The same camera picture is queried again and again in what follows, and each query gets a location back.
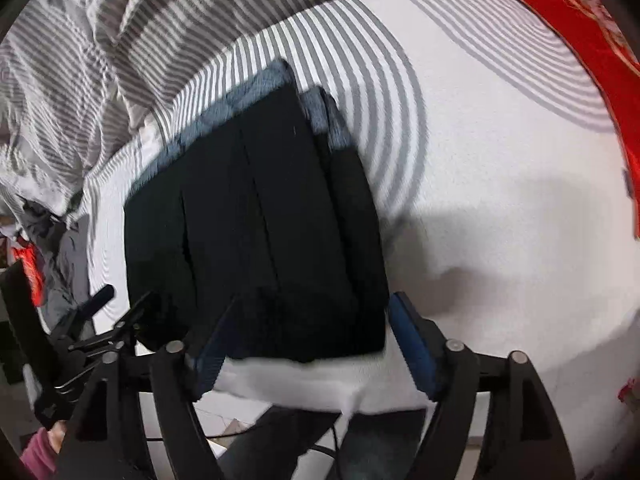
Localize person's worn jeans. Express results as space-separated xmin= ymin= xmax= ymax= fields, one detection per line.
xmin=219 ymin=404 xmax=437 ymax=480

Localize red printed blanket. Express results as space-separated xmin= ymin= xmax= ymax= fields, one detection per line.
xmin=472 ymin=0 xmax=640 ymax=241

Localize grey striped duvet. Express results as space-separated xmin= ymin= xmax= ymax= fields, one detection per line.
xmin=0 ymin=0 xmax=346 ymax=233

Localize person's left hand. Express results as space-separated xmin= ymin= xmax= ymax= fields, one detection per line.
xmin=47 ymin=420 xmax=69 ymax=455

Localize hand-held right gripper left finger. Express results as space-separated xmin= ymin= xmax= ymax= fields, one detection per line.
xmin=52 ymin=295 xmax=242 ymax=480

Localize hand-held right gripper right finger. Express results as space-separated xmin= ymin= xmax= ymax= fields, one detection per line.
xmin=389 ymin=291 xmax=576 ymax=480

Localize dark navy pants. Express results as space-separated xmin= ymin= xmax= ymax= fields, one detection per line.
xmin=122 ymin=58 xmax=391 ymax=365

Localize white grey striped bed sheet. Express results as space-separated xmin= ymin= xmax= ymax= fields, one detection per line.
xmin=80 ymin=0 xmax=640 ymax=416

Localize grey clothing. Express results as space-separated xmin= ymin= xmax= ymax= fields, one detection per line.
xmin=15 ymin=199 xmax=97 ymax=333

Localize person's left forearm maroon sleeve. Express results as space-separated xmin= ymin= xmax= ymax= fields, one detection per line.
xmin=20 ymin=427 xmax=60 ymax=480

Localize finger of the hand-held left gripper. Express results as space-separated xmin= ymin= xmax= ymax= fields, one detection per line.
xmin=67 ymin=290 xmax=162 ymax=352
xmin=50 ymin=284 xmax=116 ymax=333

